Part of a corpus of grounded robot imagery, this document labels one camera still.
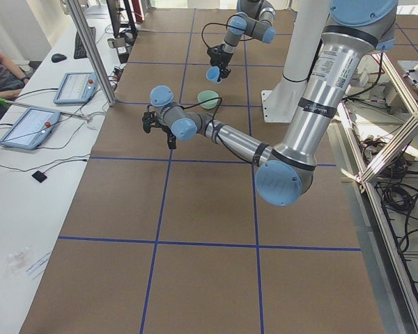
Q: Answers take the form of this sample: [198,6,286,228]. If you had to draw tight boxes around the seated person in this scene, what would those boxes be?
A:
[0,50,29,100]

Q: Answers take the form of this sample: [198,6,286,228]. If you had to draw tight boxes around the upper blue teach pendant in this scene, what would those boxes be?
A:
[53,72,98,104]

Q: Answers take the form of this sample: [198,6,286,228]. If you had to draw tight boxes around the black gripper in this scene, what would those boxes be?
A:
[209,44,232,79]
[154,112,176,150]

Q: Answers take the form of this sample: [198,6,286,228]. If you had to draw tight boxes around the blue teach pendant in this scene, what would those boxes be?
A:
[0,107,61,150]
[53,72,98,104]

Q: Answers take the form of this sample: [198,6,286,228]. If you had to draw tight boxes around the black camera cable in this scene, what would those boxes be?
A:
[180,96,224,140]
[201,22,231,49]

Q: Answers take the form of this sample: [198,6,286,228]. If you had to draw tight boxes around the lower blue teach pendant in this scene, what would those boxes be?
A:
[0,107,61,150]

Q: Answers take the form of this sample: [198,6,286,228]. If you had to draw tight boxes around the black computer mouse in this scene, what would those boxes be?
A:
[51,53,67,63]

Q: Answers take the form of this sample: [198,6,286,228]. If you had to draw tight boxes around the aluminium frame post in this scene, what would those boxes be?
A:
[65,0,116,106]

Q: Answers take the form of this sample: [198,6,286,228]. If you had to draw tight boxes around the black computer monitor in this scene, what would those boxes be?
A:
[106,0,138,40]

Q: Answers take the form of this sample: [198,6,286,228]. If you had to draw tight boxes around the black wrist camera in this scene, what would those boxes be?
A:
[142,111,157,134]
[207,47,220,65]

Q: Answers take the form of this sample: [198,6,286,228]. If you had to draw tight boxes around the white pole base plate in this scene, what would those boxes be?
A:
[261,77,307,123]

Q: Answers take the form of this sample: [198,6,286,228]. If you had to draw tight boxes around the light blue plastic cup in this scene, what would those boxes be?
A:
[206,66,221,84]

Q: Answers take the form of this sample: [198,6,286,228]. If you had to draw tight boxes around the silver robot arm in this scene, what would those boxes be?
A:
[142,1,398,206]
[206,0,276,83]

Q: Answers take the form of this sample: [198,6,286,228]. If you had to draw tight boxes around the small black square pad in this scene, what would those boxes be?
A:
[31,170,47,183]

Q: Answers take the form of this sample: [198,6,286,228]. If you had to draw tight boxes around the light green ceramic bowl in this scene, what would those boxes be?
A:
[197,90,220,110]

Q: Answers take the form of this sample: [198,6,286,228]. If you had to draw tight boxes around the black keyboard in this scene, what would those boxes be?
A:
[73,26,96,59]

